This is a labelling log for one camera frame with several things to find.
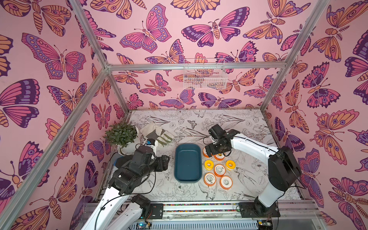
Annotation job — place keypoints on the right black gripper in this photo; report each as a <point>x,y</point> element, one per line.
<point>214,148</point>

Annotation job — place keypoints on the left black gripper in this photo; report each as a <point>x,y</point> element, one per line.
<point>162,163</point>

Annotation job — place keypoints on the orange sealing tape roll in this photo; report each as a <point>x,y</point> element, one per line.
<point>210,179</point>
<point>219,170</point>
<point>205,154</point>
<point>219,157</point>
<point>226,182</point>

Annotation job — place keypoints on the teal plastic storage tray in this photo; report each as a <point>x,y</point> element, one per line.
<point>188,163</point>

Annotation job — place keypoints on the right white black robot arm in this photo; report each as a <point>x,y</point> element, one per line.
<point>283,169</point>

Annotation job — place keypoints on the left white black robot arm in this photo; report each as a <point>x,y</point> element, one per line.
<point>120,207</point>

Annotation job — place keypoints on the yellow sealing tape roll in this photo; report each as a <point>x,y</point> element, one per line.
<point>230,165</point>
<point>209,165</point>

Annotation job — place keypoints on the beige grey work glove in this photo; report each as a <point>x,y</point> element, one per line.
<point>157,133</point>

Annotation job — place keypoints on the green potted plant white pot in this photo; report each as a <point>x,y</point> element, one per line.
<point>124,136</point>

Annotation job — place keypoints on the green circuit board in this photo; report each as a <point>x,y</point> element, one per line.
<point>143,226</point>

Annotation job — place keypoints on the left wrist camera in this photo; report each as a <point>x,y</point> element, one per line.
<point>152,144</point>

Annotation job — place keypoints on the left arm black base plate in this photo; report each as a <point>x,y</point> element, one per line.
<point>152,211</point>

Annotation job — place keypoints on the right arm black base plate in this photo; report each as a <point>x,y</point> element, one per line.
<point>255,210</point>

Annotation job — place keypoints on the white wire wall basket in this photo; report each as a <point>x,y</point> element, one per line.
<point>205,75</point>

